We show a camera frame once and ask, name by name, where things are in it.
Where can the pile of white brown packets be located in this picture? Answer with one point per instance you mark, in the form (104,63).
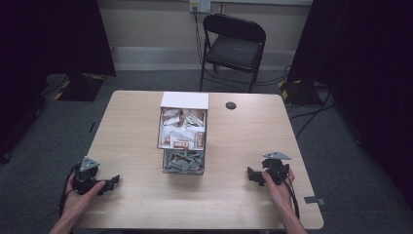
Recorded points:
(182,130)

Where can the pile of grey packets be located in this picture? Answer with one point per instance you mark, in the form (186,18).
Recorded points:
(183,162)

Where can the person's left hand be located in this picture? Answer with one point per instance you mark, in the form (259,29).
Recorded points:
(77,203)

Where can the person's right hand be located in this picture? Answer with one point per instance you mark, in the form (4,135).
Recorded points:
(281,194)

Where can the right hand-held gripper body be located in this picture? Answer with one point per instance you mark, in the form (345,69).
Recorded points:
(275,169)

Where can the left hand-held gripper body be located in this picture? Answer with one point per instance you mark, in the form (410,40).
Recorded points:
(85,182)

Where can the black folding chair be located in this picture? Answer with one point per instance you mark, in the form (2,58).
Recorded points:
(234,48)

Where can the clear drawer box white top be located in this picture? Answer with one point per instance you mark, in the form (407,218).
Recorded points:
(183,130)

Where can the black stand base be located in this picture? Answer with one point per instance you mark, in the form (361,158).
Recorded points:
(300,92)
(81,87)

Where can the dark curtain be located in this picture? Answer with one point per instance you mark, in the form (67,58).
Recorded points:
(367,65)
(48,42)

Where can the grey tape strip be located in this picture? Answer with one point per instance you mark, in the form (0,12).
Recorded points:
(314,200)

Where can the white wall socket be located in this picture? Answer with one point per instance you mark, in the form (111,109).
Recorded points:
(200,6)

